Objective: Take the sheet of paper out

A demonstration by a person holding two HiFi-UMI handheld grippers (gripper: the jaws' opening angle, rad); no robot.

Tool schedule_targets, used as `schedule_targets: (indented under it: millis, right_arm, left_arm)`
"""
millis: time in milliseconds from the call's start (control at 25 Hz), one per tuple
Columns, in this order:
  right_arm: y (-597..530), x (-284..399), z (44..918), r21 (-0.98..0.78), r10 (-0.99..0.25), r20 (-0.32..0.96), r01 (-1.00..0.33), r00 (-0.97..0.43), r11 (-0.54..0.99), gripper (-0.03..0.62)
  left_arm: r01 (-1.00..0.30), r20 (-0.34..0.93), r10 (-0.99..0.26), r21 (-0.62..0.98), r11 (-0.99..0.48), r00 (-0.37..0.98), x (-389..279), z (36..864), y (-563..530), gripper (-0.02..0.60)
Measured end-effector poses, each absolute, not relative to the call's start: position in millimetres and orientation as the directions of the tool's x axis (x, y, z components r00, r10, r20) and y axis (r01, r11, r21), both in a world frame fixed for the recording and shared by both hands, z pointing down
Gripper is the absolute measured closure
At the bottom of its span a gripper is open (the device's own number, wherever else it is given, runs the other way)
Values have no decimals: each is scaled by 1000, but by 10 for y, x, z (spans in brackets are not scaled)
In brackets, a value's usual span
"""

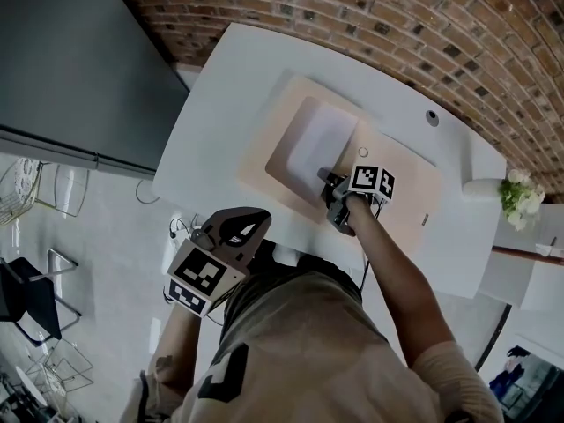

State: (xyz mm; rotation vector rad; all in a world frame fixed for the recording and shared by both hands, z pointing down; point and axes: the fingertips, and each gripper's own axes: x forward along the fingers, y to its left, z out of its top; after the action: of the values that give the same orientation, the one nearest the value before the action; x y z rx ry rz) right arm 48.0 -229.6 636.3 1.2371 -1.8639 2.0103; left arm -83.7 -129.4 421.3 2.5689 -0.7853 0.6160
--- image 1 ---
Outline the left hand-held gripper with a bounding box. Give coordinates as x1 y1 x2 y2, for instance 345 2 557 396
166 206 272 319

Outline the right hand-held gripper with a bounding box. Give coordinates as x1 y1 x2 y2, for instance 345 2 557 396
316 165 396 234

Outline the white sheet of paper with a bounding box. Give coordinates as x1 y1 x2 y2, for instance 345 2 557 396
288 103 359 198

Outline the person's right forearm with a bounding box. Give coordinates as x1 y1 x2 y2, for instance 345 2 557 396
341 194 457 372

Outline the person's left forearm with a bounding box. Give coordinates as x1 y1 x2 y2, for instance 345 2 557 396
153 300 224 398

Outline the black headset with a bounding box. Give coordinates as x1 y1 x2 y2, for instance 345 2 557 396
168 217 195 240

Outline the beige desk mat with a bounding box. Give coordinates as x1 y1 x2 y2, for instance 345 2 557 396
235 75 442 256

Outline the person's beige printed shirt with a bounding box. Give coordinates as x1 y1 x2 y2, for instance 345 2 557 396
118 253 504 423

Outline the white flower bouquet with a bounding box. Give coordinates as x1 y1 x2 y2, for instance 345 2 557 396
499 168 546 232

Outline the dark grey cabinet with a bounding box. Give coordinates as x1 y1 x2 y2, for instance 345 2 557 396
0 0 191 181

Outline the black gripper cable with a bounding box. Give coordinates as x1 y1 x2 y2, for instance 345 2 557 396
359 234 372 293

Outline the clear chair with chrome frame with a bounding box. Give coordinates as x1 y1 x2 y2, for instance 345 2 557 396
37 161 92 219

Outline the wire frame chair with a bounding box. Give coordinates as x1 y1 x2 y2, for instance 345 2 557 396
24 339 95 407

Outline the black chair with metal frame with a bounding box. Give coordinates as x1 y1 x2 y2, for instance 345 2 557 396
0 248 84 348

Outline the white wire chair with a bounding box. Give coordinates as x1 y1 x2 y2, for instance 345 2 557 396
0 156 43 226

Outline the wooden rail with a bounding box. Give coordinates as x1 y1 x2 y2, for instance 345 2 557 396
491 244 564 265

